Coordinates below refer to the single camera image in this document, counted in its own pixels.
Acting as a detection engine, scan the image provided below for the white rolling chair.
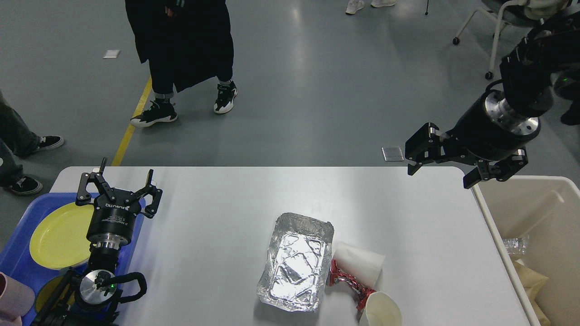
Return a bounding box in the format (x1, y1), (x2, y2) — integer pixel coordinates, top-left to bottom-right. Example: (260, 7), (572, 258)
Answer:
(452, 0), (572, 80)

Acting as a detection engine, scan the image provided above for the beige plastic bin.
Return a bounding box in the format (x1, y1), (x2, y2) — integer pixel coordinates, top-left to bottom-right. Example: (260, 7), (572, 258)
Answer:
(473, 176), (580, 326)

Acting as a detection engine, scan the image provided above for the pink mug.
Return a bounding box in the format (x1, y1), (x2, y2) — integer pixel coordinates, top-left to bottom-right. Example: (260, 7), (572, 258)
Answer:
(0, 273), (36, 326)

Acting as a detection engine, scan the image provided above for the red snack wrapper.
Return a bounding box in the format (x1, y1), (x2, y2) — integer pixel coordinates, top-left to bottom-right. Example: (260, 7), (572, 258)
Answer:
(327, 259), (376, 313)

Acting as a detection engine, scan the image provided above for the white floor label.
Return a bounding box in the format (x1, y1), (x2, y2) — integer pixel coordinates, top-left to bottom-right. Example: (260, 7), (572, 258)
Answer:
(103, 49), (121, 58)

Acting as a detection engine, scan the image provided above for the brown paper bag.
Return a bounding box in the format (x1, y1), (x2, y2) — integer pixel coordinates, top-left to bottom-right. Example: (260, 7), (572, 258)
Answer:
(512, 259), (551, 326)

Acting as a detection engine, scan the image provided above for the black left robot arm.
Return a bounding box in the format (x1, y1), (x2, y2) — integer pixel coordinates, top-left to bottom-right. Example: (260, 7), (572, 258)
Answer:
(31, 158), (162, 326)

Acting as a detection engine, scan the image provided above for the yellow plastic plate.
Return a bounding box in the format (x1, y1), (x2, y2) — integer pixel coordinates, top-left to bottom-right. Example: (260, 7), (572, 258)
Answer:
(29, 203), (94, 270)

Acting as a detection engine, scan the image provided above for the left floor metal plate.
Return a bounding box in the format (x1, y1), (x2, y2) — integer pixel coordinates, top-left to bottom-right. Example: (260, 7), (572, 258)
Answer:
(382, 146), (405, 162)

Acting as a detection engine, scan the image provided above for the lying white paper cup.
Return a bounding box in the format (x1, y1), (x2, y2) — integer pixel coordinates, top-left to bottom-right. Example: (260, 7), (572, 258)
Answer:
(333, 243), (386, 288)

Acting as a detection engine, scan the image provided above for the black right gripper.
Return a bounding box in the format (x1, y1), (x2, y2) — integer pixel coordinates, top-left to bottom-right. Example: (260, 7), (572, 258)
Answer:
(405, 90), (541, 189)

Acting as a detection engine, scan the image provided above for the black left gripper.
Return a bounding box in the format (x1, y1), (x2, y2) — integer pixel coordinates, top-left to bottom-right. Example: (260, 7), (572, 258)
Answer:
(75, 157), (163, 247)

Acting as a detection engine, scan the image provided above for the aluminium foil tray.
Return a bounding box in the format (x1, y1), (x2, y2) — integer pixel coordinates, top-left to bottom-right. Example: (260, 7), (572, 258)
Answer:
(256, 212), (335, 313)

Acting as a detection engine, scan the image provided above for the foil sheet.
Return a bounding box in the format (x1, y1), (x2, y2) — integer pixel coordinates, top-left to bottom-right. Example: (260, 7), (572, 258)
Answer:
(502, 235), (530, 257)

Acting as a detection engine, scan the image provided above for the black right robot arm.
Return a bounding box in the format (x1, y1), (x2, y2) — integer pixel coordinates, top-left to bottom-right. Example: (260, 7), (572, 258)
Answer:
(405, 12), (580, 188)

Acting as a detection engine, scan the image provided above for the person in black coat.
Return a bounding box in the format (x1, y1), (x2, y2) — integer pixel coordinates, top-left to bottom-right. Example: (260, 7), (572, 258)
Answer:
(125, 0), (237, 128)

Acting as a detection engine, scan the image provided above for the upright white paper cup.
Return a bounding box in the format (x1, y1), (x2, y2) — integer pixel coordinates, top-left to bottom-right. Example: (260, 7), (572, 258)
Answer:
(358, 292), (402, 326)

